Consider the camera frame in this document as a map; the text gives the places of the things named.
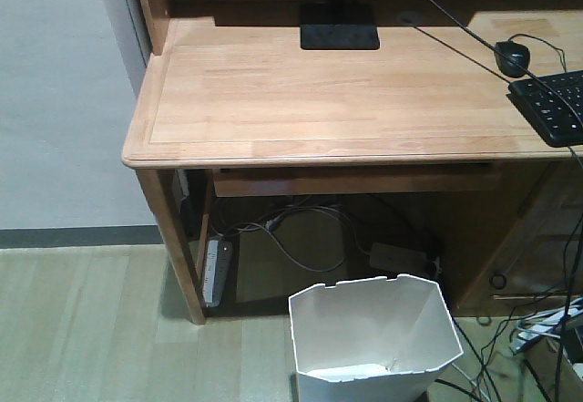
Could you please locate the black keyboard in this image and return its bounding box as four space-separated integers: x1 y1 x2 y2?
507 70 582 148

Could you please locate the white plastic trash bin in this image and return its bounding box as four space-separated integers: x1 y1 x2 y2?
288 274 464 401

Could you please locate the grey cable under desk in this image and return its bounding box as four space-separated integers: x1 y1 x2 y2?
227 205 352 273

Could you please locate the black monitor cable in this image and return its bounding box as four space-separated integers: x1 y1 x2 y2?
394 0 583 116

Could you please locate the white power adapter box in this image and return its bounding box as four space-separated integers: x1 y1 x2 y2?
369 242 427 273

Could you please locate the white power strip right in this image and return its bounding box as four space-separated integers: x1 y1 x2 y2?
509 299 582 355

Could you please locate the grey power strip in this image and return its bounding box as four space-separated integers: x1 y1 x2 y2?
202 238 233 308

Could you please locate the black monitor stand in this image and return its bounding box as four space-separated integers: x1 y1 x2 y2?
299 0 380 50

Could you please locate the wooden desk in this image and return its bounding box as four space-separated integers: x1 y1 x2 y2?
122 0 582 324

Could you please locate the black computer mouse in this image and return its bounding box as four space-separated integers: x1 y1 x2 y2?
494 40 531 78

